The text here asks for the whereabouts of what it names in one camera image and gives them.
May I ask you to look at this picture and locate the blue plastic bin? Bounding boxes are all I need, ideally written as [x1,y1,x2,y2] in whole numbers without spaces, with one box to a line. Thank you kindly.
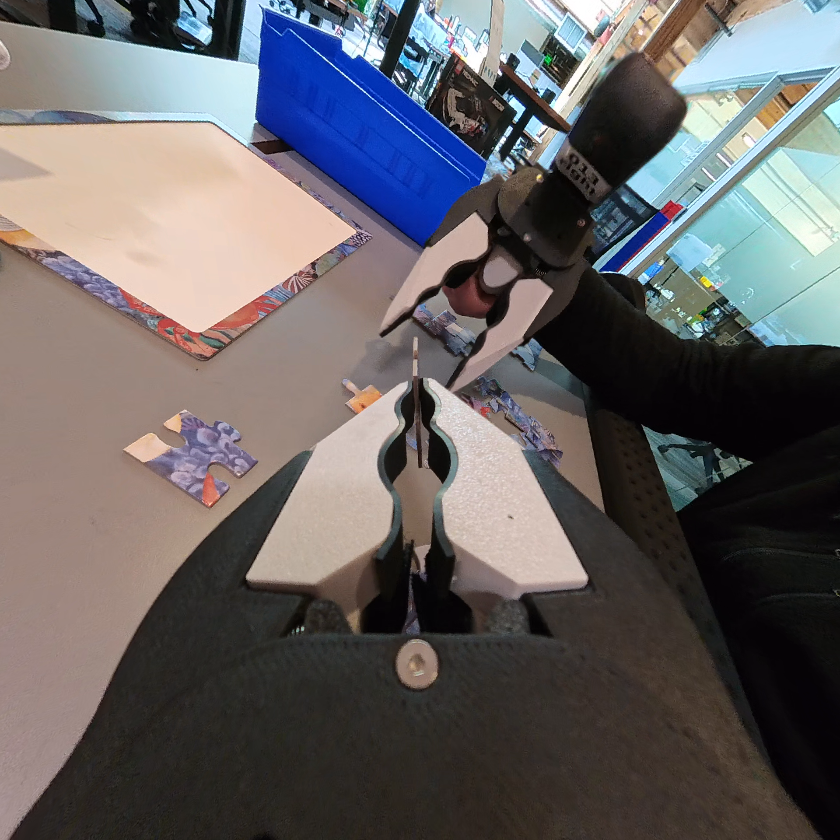
[256,7,488,247]

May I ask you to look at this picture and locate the person's dark trousers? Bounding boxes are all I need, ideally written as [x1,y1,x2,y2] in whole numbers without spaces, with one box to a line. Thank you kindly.
[676,427,840,840]

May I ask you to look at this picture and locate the person's right hand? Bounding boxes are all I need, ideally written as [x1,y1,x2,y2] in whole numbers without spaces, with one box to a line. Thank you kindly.
[443,272,496,317]

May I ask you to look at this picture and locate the person's right forearm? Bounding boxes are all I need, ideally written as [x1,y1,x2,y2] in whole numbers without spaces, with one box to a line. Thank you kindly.
[533,266,840,460]

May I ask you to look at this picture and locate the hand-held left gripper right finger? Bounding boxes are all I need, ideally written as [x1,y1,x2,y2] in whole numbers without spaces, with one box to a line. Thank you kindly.
[420,378,589,635]

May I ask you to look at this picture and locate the pile of loose puzzle pieces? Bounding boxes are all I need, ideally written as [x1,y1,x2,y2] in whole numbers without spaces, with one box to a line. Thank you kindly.
[123,303,565,509]

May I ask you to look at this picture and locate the brown wooden desk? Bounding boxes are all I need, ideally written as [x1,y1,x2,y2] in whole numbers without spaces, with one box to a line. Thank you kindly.
[495,62,572,161]

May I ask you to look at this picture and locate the black printed carton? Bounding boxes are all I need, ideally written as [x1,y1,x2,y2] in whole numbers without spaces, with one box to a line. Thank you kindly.
[425,54,517,158]

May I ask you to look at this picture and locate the puzzle frame board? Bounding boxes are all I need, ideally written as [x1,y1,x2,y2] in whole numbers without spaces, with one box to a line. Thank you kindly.
[0,110,373,361]

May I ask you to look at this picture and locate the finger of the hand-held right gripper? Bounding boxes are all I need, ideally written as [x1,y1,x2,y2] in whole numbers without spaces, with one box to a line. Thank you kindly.
[445,276,557,392]
[379,212,493,338]

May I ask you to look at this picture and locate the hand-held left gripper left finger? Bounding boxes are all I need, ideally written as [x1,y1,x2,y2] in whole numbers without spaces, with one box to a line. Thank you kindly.
[247,382,421,635]

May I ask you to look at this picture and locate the blue red storage crate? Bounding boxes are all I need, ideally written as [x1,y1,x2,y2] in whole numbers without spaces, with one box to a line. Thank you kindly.
[598,199,686,273]

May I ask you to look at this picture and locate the black post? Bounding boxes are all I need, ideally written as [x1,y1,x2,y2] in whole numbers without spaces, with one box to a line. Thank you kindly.
[379,0,422,78]

